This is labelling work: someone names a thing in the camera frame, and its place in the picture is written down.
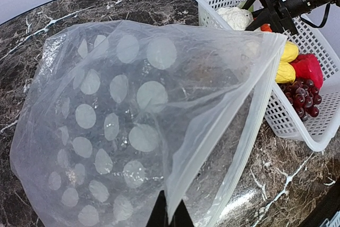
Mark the white cauliflower toy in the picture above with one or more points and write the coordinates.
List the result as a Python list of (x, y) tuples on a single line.
[(236, 18)]

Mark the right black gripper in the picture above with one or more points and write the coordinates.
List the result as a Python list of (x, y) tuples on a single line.
[(279, 14)]

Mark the clear polka dot zip bag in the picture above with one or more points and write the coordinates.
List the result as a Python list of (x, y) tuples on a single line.
[(120, 111)]

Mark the orange pumpkin toy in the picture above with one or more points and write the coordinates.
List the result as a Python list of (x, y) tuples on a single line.
[(266, 28)]

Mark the yellow corn toy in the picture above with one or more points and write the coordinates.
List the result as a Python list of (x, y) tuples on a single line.
[(291, 51), (285, 73)]

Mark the white slotted cable duct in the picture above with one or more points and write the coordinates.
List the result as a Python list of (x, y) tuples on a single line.
[(333, 222)]

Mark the red bell pepper toy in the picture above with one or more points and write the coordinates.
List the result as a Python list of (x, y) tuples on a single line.
[(307, 67)]

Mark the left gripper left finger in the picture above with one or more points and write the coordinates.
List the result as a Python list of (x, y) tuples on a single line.
[(158, 216)]

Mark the white plastic perforated basket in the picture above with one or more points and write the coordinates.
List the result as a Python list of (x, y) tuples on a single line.
[(316, 56)]

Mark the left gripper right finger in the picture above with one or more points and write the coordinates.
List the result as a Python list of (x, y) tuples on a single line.
[(181, 217)]

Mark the dark red grape bunch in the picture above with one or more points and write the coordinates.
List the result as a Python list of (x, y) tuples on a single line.
[(304, 96)]

